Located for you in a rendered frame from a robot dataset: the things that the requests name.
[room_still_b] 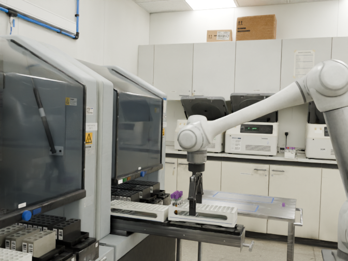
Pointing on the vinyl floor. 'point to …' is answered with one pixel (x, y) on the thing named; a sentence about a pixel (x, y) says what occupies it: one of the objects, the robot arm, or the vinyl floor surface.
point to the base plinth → (294, 240)
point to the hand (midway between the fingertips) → (195, 207)
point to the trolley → (264, 208)
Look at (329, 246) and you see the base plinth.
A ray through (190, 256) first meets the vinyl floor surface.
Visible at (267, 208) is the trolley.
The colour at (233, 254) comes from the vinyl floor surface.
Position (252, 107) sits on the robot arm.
